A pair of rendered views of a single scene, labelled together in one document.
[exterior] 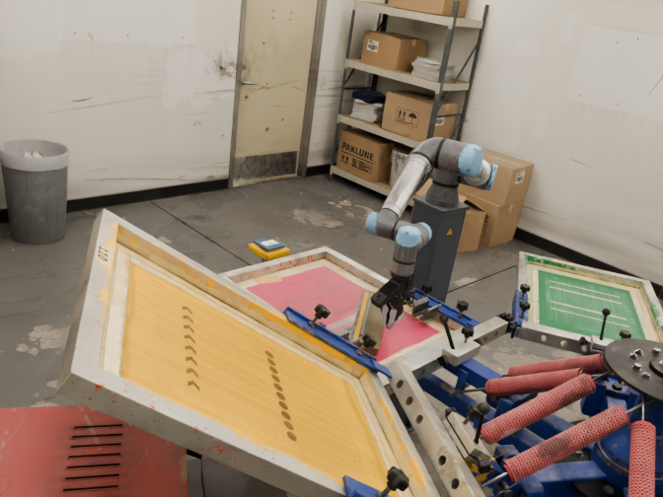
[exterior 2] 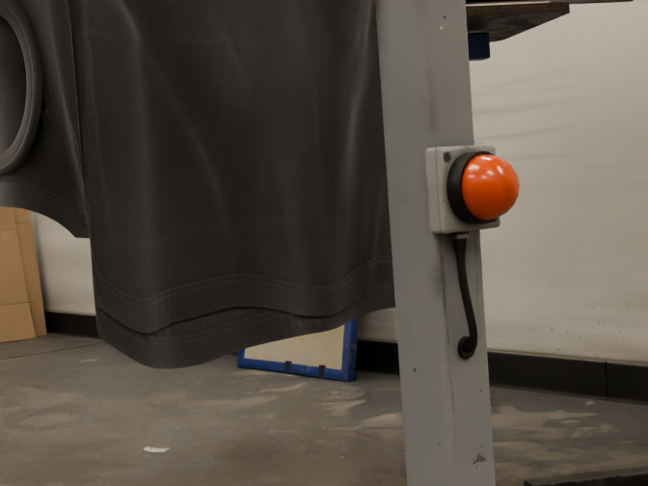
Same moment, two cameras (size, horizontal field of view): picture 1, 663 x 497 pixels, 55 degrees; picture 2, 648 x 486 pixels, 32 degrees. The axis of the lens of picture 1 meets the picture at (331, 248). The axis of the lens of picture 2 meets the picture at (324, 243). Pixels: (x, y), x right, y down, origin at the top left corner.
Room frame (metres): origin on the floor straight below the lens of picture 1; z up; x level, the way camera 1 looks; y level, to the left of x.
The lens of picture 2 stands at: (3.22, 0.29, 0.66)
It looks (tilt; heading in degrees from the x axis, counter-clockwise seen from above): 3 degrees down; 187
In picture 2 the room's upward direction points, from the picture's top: 4 degrees counter-clockwise
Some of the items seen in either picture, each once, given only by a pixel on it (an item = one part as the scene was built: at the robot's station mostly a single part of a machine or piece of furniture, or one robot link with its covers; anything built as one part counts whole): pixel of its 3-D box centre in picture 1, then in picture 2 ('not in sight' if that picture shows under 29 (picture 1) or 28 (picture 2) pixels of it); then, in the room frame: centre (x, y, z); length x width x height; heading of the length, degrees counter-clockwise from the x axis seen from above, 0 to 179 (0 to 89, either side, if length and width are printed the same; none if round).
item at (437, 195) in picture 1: (443, 190); not in sight; (2.73, -0.45, 1.25); 0.15 x 0.15 x 0.10
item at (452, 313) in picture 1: (440, 314); not in sight; (2.09, -0.43, 0.98); 0.30 x 0.05 x 0.07; 47
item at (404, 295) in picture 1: (400, 287); not in sight; (1.93, -0.25, 1.14); 0.09 x 0.08 x 0.12; 137
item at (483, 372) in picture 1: (472, 372); not in sight; (1.67, -0.48, 1.02); 0.17 x 0.06 x 0.05; 47
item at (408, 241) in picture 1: (406, 245); not in sight; (1.93, -0.24, 1.30); 0.09 x 0.08 x 0.11; 156
